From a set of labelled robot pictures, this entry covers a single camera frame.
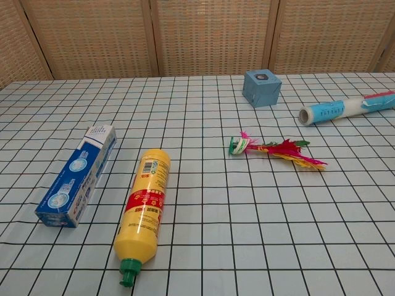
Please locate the small blue cardboard box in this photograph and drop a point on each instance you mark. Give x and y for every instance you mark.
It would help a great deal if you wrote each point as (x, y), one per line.
(260, 89)

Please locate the plastic wrap roll blue label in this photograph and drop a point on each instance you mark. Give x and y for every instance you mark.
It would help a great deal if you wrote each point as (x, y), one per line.
(336, 108)

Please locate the woven bamboo folding screen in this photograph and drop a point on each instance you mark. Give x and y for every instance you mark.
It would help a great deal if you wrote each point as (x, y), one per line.
(197, 34)

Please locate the colourful feather shuttlecock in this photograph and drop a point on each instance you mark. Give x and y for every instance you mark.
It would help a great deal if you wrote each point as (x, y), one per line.
(277, 150)

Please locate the blue checkered tablecloth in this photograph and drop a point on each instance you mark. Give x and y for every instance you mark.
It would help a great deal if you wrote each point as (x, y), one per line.
(216, 216)

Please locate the yellow bottle with green cap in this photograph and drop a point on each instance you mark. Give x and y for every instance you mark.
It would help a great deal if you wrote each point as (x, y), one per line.
(146, 197)

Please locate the blue white toothpaste box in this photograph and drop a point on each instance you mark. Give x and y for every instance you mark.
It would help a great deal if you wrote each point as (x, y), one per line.
(81, 172)

